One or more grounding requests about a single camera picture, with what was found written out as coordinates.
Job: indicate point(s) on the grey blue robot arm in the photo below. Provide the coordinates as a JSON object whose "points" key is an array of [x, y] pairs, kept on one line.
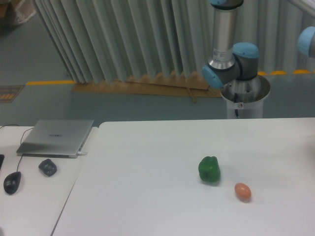
{"points": [[233, 56]]}

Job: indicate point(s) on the green bell pepper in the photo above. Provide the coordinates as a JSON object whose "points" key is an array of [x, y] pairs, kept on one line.
{"points": [[209, 170]]}

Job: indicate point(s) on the flat brown cardboard sheet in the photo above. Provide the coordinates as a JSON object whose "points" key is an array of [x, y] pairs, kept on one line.
{"points": [[193, 86]]}

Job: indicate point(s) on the pale green pleated curtain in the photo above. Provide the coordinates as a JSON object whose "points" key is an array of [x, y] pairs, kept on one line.
{"points": [[106, 40]]}

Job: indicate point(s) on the silver closed laptop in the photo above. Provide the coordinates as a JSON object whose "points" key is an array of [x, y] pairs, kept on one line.
{"points": [[56, 138]]}

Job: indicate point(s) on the brown egg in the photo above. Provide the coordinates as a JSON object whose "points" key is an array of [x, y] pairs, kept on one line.
{"points": [[242, 191]]}

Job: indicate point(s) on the small black gadget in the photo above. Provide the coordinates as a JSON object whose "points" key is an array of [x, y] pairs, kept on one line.
{"points": [[48, 167]]}

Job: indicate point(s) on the black computer mouse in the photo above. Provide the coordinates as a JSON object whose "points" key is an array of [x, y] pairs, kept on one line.
{"points": [[12, 182]]}

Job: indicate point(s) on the black keyboard edge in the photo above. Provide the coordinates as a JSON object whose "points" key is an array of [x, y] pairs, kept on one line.
{"points": [[1, 160]]}

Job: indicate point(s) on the clear plastic bag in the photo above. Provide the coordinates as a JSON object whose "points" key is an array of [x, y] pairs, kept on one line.
{"points": [[15, 12]]}

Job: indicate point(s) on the white laptop cable plug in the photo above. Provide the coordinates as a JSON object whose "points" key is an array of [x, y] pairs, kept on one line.
{"points": [[82, 153]]}

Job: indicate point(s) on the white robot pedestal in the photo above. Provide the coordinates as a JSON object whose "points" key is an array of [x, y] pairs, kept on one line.
{"points": [[245, 99]]}

